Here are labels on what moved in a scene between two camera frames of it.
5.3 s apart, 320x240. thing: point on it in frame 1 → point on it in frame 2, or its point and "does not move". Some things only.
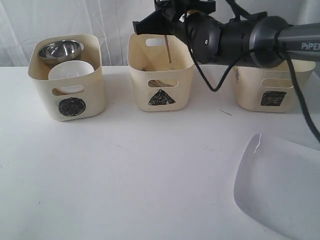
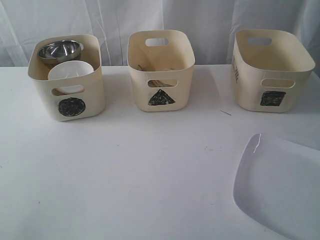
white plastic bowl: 69,68 does not move
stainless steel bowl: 60,51 does not move
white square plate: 278,183 does not move
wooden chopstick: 168,49 → 142,68
